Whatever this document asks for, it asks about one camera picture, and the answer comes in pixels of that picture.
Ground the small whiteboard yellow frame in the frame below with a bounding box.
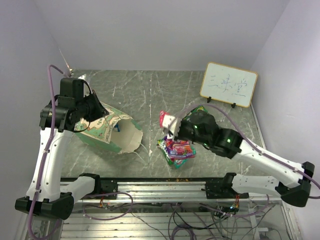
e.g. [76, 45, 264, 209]
[199, 62, 258, 108]

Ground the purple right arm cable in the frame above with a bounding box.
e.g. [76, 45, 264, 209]
[174, 103, 320, 218]

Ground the aluminium mounting rail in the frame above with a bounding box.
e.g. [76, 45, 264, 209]
[33, 181, 291, 203]

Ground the yellow green Fox's packet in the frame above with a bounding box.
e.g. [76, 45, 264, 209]
[184, 105, 208, 120]
[157, 139, 174, 166]

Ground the red pink snack packet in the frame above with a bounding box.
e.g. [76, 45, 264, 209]
[159, 110, 176, 129]

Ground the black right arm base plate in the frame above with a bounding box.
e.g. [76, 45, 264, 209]
[201, 178, 249, 199]

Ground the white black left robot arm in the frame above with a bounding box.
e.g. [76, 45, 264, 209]
[14, 78, 109, 220]

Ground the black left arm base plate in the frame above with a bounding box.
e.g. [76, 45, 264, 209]
[83, 179, 118, 200]

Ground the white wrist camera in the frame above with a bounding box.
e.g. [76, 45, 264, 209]
[163, 117, 182, 137]
[78, 74, 92, 96]

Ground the green printed paper bag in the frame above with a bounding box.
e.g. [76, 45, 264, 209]
[74, 103, 144, 155]

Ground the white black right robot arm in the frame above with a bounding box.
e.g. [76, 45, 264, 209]
[162, 110, 315, 208]

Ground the purple berries Fox's packet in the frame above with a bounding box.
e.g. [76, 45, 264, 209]
[163, 139, 196, 160]

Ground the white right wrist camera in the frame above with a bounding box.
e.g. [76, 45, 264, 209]
[163, 117, 182, 137]

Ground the small blue item in bag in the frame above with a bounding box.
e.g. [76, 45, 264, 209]
[114, 124, 120, 132]

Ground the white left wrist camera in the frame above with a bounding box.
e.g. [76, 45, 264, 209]
[78, 74, 92, 96]

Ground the teal red Fox's packet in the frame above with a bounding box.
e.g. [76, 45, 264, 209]
[173, 159, 188, 169]

